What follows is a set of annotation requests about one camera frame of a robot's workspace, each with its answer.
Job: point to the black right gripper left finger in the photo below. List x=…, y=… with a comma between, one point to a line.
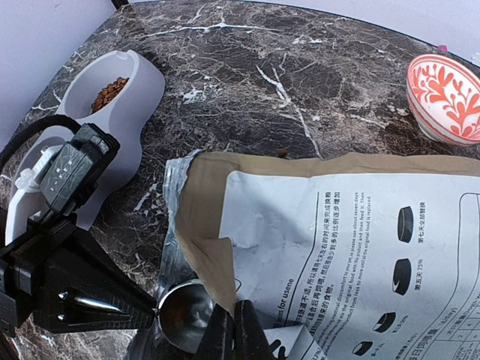
x=217, y=341

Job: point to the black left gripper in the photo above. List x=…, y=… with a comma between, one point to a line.
x=83, y=289

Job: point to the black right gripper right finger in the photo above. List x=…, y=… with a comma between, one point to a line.
x=250, y=342

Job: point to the silver metal scoop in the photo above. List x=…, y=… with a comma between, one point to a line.
x=184, y=313

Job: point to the brown pet food bag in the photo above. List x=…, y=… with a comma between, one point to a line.
x=364, y=256

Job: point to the translucent double pet bowl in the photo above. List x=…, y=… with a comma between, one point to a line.
x=123, y=118

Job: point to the brown pet food kibble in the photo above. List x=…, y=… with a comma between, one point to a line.
x=107, y=94

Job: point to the red patterned bowl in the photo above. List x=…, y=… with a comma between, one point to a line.
x=443, y=96

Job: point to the black corner frame post left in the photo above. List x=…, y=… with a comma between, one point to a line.
x=119, y=3

